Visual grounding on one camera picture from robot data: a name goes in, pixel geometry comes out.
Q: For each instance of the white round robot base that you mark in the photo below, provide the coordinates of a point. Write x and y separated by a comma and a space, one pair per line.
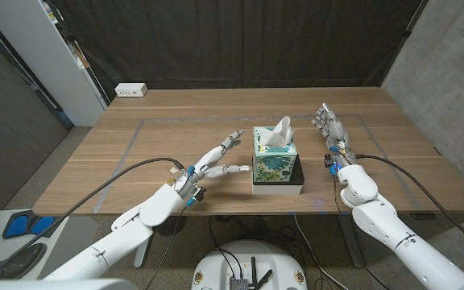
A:
216, 266

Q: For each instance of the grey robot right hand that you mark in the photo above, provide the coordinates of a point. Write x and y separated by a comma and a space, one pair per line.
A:
336, 131

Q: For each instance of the white floor board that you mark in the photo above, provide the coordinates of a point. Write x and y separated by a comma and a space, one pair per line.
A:
75, 233

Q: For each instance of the teal leaf print tissue box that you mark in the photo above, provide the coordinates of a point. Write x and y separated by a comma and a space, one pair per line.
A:
274, 163

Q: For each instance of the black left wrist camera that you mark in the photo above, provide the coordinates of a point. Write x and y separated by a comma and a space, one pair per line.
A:
199, 194

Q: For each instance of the black leather shoe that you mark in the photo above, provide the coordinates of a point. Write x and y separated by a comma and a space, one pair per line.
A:
24, 259

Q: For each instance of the brown paper tag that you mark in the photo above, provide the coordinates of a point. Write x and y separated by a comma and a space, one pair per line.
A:
82, 58

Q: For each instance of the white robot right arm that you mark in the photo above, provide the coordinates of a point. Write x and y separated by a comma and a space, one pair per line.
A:
377, 217

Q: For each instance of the white tissue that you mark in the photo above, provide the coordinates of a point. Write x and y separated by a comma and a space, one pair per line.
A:
280, 133

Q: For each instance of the grey table leg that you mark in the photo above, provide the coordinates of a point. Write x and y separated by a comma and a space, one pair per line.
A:
349, 241

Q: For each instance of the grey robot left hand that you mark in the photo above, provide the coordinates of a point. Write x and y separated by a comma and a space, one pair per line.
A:
212, 158

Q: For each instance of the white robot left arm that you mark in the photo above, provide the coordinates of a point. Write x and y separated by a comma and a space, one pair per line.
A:
131, 233

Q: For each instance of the black and white tray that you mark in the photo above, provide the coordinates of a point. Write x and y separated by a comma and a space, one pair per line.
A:
276, 188

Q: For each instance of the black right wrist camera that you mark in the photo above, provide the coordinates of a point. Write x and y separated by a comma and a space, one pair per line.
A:
328, 161

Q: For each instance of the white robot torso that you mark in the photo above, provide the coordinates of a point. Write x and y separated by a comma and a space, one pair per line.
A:
55, 285

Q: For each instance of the white cabinet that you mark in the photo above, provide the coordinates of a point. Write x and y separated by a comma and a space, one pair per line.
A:
50, 64

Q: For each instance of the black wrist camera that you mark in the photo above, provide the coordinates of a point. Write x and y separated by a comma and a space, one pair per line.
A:
199, 194
328, 161

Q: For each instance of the blue and black foot pedal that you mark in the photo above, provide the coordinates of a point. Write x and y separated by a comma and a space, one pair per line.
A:
18, 225

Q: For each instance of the black fabric curtain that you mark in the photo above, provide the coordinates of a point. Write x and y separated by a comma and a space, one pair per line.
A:
216, 40

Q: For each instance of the white table foot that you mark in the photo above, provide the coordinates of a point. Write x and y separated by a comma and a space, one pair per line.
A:
142, 251

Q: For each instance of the black router with antennas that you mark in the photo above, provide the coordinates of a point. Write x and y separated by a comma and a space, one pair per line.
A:
240, 284

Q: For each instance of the white table power strip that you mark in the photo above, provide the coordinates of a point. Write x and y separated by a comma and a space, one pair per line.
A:
130, 89

